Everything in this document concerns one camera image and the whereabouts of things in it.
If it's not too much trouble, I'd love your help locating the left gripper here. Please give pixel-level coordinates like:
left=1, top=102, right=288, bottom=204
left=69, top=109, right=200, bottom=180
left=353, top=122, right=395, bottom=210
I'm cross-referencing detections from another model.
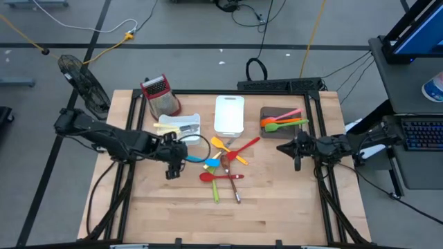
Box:
left=157, top=133, right=189, bottom=181

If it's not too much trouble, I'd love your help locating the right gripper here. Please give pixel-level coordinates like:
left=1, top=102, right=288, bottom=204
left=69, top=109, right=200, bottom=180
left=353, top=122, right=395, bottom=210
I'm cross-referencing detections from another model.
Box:
left=275, top=131, right=333, bottom=172

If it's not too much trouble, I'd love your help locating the red silicone spoon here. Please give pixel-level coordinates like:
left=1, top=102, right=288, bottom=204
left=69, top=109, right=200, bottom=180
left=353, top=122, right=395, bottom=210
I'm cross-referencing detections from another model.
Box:
left=199, top=172, right=245, bottom=183

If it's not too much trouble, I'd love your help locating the green silicone spatula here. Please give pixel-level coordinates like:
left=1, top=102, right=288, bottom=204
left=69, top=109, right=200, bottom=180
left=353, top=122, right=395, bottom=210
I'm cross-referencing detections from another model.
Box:
left=264, top=119, right=309, bottom=133

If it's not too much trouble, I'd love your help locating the blue silicone spatula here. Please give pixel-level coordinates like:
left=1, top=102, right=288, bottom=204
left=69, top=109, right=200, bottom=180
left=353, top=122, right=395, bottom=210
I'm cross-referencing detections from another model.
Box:
left=185, top=155, right=222, bottom=168

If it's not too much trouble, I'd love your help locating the orange silicone spatula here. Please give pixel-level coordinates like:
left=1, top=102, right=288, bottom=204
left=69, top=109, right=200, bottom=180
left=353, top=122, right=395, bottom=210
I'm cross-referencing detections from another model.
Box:
left=260, top=117, right=302, bottom=128

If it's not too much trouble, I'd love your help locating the pink silicone spatula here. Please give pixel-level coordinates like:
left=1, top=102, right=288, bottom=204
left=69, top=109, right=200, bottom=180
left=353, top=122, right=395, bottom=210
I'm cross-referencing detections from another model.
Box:
left=271, top=107, right=305, bottom=122

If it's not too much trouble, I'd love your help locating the yellow silicone spatula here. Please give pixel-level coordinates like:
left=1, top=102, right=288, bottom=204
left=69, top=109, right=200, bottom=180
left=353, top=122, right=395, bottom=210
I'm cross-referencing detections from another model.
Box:
left=210, top=137, right=251, bottom=166

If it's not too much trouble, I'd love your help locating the brown wooden spoon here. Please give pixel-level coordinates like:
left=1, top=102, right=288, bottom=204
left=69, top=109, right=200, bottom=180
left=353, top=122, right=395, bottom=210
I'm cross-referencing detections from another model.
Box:
left=220, top=154, right=242, bottom=205

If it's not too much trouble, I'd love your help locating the white plastic bin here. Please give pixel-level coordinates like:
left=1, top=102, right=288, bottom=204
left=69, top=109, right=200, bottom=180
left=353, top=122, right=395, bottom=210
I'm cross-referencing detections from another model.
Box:
left=213, top=95, right=246, bottom=138
left=157, top=113, right=201, bottom=146

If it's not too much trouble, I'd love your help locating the grey translucent plastic bin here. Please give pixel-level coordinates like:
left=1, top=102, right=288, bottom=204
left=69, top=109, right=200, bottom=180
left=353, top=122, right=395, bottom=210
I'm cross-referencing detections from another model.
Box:
left=259, top=106, right=304, bottom=140

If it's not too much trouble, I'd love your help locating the lime green silicone spoon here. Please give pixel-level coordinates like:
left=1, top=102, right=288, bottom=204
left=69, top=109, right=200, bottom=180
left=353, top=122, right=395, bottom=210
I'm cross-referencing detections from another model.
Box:
left=206, top=165, right=221, bottom=204

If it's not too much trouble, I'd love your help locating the black perforated metal box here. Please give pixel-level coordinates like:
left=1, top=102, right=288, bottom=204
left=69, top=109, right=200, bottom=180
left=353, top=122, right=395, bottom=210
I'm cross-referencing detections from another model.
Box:
left=237, top=77, right=325, bottom=93

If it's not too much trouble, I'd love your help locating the black floor fan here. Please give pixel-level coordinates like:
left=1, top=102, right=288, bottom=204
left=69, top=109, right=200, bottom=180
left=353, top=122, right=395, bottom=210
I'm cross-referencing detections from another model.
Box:
left=57, top=54, right=111, bottom=121

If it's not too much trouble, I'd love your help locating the grey side desk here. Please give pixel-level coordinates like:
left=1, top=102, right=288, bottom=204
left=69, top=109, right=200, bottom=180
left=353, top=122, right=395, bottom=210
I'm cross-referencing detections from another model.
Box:
left=368, top=34, right=443, bottom=191

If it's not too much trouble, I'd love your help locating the black backlit keyboard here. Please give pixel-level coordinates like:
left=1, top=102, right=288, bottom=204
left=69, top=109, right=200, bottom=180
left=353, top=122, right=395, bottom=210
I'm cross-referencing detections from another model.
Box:
left=400, top=117, right=443, bottom=152

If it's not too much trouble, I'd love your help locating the black monitor stand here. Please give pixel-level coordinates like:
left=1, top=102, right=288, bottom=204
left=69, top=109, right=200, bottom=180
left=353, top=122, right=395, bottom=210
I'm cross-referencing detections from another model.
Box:
left=381, top=0, right=443, bottom=66

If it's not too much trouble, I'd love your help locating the white blue wipes canister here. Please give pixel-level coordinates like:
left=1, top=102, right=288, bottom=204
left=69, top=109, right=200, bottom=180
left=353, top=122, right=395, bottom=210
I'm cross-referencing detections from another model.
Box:
left=421, top=71, right=443, bottom=103

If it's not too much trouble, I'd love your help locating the computer monitor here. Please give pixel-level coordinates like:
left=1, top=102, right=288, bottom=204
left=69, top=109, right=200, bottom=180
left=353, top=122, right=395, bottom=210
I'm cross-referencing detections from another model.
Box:
left=392, top=0, right=443, bottom=56

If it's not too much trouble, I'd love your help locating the black chair wheel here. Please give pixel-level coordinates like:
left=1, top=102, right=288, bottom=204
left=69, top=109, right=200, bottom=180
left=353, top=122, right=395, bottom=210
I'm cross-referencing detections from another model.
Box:
left=0, top=106, right=15, bottom=125

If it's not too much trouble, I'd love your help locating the grey metal desk foot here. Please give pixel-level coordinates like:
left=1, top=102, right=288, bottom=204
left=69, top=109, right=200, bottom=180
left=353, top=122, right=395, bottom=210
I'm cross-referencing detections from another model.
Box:
left=0, top=76, right=36, bottom=87
left=3, top=0, right=69, bottom=8

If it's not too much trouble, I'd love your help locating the black handled metal utensil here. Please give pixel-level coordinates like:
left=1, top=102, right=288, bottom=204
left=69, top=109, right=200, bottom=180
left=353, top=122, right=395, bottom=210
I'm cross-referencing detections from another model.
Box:
left=179, top=123, right=201, bottom=134

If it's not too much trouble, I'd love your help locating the steel box grater red handle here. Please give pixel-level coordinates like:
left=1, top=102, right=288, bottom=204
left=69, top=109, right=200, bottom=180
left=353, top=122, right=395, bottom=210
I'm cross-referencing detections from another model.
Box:
left=139, top=73, right=183, bottom=121

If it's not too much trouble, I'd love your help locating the black floor cable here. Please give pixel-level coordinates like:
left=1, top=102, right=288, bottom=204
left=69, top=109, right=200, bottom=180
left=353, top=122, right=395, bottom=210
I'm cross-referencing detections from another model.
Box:
left=85, top=158, right=118, bottom=236
left=337, top=161, right=443, bottom=225

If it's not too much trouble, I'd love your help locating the thin black cable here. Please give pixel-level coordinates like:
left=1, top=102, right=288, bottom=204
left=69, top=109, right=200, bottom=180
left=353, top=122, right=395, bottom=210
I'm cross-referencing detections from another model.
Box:
left=321, top=50, right=373, bottom=80
left=338, top=58, right=377, bottom=104

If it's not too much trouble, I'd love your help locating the black hanging cable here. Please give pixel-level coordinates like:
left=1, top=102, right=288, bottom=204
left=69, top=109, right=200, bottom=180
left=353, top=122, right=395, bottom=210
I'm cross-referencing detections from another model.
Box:
left=245, top=0, right=275, bottom=82

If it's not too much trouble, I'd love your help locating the yellow hanging cable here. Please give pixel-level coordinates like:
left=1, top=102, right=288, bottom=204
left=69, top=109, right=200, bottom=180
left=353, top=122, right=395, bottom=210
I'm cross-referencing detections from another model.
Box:
left=299, top=0, right=328, bottom=79

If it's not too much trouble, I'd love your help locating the yellow extension cord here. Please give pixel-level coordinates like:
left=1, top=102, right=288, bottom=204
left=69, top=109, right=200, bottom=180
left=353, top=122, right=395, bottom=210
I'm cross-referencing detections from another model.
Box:
left=0, top=13, right=135, bottom=66

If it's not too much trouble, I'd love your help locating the white floor cable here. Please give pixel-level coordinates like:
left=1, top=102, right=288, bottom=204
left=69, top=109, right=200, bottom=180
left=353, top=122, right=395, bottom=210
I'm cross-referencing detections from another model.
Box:
left=33, top=0, right=138, bottom=35

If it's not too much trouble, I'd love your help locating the black cable bundle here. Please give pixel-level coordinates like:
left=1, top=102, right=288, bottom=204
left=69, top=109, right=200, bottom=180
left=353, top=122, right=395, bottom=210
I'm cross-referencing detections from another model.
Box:
left=214, top=0, right=288, bottom=28

